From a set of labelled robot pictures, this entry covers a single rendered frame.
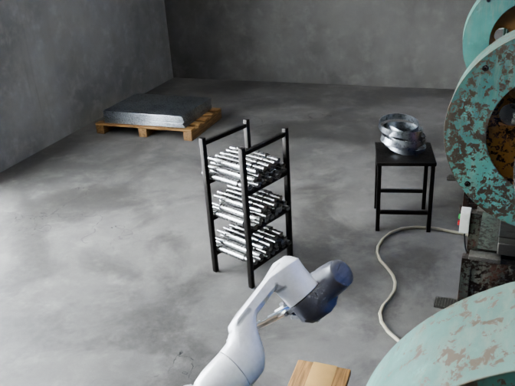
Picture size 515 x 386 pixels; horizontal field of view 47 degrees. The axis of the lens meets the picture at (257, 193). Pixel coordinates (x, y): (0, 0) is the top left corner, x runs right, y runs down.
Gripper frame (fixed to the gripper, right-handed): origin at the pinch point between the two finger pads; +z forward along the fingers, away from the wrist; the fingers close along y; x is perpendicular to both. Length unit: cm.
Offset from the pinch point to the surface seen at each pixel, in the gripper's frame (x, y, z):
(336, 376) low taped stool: -45, -31, 70
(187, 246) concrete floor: -70, 83, 228
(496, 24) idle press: -254, 109, 53
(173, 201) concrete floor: -96, 136, 280
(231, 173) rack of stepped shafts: -78, 94, 135
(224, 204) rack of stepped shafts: -77, 85, 160
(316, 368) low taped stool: -41, -24, 76
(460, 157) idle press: -103, 25, 1
